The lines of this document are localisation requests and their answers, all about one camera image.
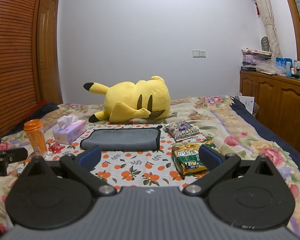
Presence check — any wooden cabinet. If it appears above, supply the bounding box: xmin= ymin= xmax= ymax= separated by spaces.
xmin=239 ymin=70 xmax=300 ymax=153

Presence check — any orange print white cloth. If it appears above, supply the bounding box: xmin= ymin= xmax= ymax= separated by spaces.
xmin=14 ymin=123 xmax=216 ymax=192

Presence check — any small round fan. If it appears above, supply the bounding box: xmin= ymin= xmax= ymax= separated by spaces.
xmin=261 ymin=36 xmax=270 ymax=51

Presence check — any red candy wrapper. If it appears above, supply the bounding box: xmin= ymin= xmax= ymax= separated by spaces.
xmin=48 ymin=142 xmax=65 ymax=154

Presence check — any pink tissue box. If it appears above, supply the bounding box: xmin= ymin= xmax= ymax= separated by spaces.
xmin=53 ymin=115 xmax=86 ymax=145

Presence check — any wooden slatted wardrobe door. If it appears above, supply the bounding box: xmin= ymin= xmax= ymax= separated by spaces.
xmin=0 ymin=0 xmax=41 ymax=136

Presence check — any wooden room door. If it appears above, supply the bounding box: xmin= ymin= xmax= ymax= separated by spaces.
xmin=37 ymin=0 xmax=63 ymax=104

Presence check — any yellow Pikachu plush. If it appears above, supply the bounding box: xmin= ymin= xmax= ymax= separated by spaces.
xmin=83 ymin=76 xmax=171 ymax=123

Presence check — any purple snack packet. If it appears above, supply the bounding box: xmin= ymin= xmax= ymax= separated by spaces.
xmin=164 ymin=121 xmax=200 ymax=142

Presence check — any purple and grey towel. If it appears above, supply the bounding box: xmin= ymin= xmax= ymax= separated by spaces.
xmin=80 ymin=125 xmax=162 ymax=152

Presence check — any stack of papers and boxes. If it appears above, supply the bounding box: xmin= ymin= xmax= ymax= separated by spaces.
xmin=241 ymin=48 xmax=272 ymax=72

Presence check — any wall switch plate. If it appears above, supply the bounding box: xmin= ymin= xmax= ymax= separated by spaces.
xmin=192 ymin=50 xmax=206 ymax=57

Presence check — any beige patterned curtain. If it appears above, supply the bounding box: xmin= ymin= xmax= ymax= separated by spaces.
xmin=255 ymin=0 xmax=282 ymax=60

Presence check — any blue product box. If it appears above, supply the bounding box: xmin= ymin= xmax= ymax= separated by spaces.
xmin=275 ymin=57 xmax=292 ymax=77

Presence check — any green yellow snack bag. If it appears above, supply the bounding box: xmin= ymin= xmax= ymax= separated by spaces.
xmin=172 ymin=142 xmax=207 ymax=176

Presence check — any orange lidded cup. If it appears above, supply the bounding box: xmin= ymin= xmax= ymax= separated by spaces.
xmin=24 ymin=119 xmax=47 ymax=157

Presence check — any floral bed blanket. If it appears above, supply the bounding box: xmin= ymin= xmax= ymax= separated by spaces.
xmin=0 ymin=96 xmax=300 ymax=237

